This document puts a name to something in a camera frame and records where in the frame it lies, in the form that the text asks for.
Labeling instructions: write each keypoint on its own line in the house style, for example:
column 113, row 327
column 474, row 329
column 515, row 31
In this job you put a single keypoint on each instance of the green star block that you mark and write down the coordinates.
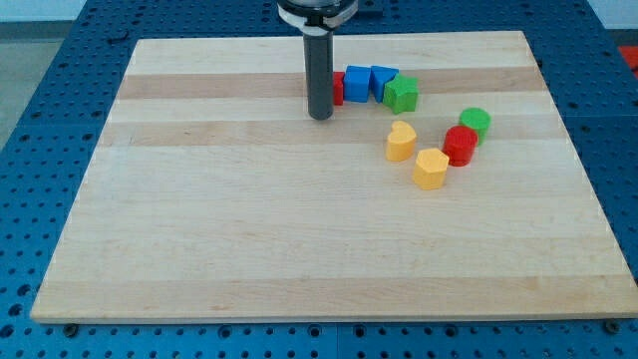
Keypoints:
column 401, row 94

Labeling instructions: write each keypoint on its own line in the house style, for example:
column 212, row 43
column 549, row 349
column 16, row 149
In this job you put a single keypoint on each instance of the red object at right edge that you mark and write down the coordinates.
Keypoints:
column 630, row 55

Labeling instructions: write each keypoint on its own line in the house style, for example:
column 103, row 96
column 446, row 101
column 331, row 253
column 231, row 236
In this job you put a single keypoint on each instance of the light wooden board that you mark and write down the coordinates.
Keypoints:
column 212, row 196

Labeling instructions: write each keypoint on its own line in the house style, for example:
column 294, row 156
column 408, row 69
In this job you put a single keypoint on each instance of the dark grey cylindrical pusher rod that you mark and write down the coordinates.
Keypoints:
column 318, row 55

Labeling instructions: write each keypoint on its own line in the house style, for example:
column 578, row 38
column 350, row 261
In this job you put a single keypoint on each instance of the blue triangle block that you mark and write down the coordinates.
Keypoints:
column 380, row 76

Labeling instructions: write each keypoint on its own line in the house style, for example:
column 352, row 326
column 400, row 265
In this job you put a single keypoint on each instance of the red block behind rod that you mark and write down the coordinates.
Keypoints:
column 338, row 88

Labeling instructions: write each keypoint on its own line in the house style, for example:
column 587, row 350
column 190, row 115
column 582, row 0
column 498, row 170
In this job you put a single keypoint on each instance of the yellow heart block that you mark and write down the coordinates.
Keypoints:
column 401, row 142

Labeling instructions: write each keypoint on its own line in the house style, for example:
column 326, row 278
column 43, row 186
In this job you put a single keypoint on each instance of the yellow hexagon block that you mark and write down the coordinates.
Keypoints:
column 430, row 169

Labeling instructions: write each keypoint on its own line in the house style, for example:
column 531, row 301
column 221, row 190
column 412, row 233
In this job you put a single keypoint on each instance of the red cylinder block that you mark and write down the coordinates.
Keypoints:
column 460, row 144

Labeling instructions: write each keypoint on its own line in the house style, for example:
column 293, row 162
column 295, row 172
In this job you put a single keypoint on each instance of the green cylinder block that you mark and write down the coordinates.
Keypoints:
column 477, row 119

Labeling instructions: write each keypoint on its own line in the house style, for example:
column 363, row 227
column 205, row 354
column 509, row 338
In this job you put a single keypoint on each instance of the blue cube block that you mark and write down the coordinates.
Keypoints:
column 356, row 84

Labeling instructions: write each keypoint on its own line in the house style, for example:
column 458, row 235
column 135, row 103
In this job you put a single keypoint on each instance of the black white robot end flange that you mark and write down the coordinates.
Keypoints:
column 316, row 17

